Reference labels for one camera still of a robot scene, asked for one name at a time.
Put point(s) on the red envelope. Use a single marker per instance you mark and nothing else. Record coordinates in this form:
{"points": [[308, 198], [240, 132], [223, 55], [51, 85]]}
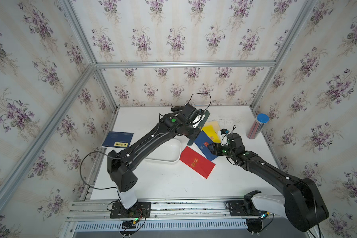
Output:
{"points": [[198, 163]]}

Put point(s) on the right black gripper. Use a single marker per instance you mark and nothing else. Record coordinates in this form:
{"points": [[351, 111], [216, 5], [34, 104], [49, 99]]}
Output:
{"points": [[215, 147]]}

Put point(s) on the beige envelope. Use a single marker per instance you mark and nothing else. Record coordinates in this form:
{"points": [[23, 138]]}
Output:
{"points": [[215, 125]]}

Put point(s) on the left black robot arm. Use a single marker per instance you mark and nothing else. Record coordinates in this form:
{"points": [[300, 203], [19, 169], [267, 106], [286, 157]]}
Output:
{"points": [[121, 165]]}

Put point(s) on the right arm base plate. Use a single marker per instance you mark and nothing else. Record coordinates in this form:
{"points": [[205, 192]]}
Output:
{"points": [[244, 208]]}

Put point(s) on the small circuit board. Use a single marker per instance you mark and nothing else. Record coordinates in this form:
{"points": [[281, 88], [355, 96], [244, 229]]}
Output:
{"points": [[129, 224]]}

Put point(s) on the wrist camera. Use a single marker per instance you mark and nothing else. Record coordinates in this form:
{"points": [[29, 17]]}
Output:
{"points": [[224, 131], [198, 118]]}

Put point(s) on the dark blue booklet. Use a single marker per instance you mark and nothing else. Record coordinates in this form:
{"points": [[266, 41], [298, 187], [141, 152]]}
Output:
{"points": [[116, 139]]}

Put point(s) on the aluminium mounting rail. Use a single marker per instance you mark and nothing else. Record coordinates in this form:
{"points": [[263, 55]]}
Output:
{"points": [[166, 215]]}

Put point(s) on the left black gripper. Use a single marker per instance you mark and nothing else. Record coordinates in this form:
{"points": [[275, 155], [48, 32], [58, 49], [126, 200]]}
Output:
{"points": [[197, 132]]}

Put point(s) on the yellow envelope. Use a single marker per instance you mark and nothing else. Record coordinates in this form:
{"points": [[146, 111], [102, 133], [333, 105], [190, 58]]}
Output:
{"points": [[212, 134]]}

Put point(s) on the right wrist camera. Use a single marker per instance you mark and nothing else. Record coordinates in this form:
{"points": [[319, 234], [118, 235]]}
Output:
{"points": [[224, 131]]}

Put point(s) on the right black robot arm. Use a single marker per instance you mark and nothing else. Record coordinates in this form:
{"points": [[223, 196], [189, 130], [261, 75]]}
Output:
{"points": [[300, 201]]}

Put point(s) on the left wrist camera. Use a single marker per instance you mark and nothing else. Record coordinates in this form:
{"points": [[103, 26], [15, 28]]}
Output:
{"points": [[198, 118]]}

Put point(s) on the blue-lidded pencil tube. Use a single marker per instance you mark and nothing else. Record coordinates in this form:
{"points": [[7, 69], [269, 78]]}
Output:
{"points": [[260, 121]]}

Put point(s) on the black stapler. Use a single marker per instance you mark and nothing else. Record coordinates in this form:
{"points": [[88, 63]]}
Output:
{"points": [[177, 108]]}

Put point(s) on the white rectangular storage tray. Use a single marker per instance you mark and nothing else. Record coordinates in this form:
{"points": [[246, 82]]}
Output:
{"points": [[168, 152]]}

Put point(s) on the dark green envelope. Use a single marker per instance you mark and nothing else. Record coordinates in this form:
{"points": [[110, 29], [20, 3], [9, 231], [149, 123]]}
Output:
{"points": [[200, 125]]}

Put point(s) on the blue envelope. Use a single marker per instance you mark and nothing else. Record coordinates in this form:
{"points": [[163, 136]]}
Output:
{"points": [[202, 141]]}

